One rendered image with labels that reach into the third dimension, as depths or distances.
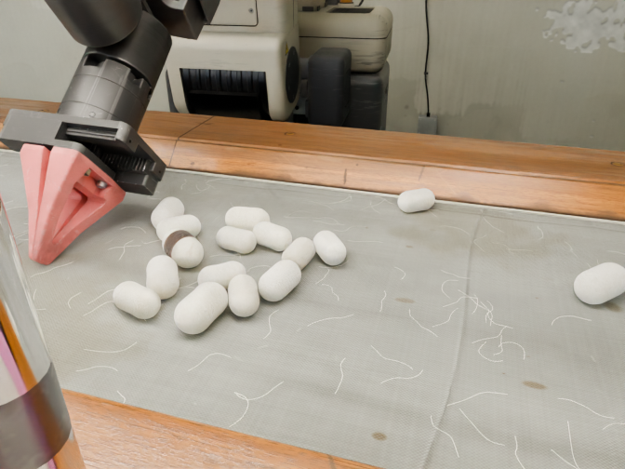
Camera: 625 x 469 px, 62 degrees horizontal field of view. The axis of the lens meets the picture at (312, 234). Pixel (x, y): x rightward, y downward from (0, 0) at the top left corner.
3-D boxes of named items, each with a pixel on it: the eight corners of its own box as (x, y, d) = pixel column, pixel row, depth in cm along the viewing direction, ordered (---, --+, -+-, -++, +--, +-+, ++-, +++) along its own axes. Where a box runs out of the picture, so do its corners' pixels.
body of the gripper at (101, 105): (117, 145, 35) (154, 55, 37) (-5, 128, 37) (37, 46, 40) (161, 188, 41) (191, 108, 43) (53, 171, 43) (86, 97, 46)
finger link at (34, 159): (65, 258, 32) (119, 127, 35) (-27, 239, 34) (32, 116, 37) (122, 288, 38) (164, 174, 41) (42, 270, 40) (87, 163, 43)
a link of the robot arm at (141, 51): (185, 47, 45) (126, 39, 46) (154, -16, 39) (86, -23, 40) (159, 114, 43) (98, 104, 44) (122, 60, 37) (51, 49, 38)
